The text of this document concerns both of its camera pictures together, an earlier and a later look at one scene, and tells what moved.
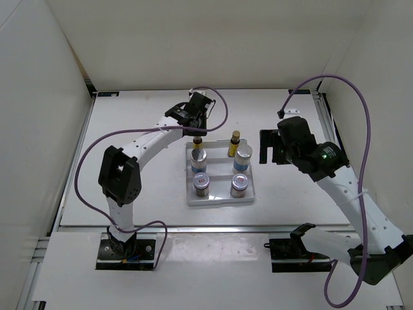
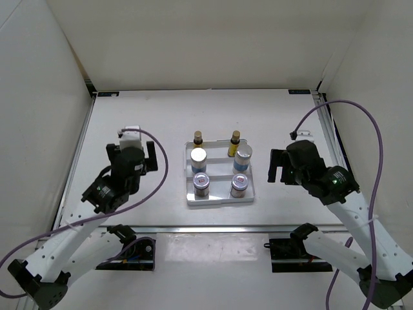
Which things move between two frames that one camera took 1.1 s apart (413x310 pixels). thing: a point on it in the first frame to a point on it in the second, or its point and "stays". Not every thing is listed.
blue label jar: (198, 158) stays
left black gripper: (197, 133) to (150, 164)
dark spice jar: (201, 185) stays
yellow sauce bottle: (234, 143) stays
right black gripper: (270, 139) to (279, 158)
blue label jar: (242, 157) stays
